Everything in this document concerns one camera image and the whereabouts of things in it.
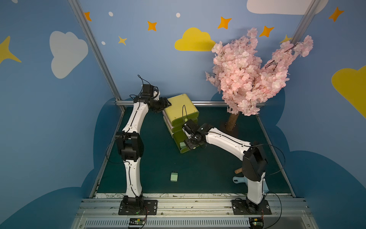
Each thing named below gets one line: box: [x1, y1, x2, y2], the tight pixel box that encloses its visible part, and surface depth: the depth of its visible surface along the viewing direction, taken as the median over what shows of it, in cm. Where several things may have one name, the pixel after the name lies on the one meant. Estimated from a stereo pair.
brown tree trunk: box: [225, 112, 241, 132], surface depth 101 cm
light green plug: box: [170, 172, 179, 182], surface depth 86 cm
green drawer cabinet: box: [162, 93, 200, 154], surface depth 97 cm
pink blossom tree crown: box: [205, 27, 315, 116], surface depth 66 cm
